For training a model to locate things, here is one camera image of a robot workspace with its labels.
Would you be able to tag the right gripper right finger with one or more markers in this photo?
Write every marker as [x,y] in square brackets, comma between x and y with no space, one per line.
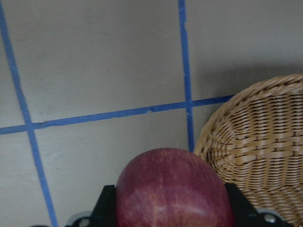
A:
[245,215]

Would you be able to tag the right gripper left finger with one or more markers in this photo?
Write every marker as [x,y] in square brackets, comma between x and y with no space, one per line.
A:
[104,212]

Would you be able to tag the woven wicker basket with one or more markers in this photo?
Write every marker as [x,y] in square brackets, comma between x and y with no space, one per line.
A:
[255,140]

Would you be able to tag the red yellow apple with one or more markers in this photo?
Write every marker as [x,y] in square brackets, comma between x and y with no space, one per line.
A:
[171,187]

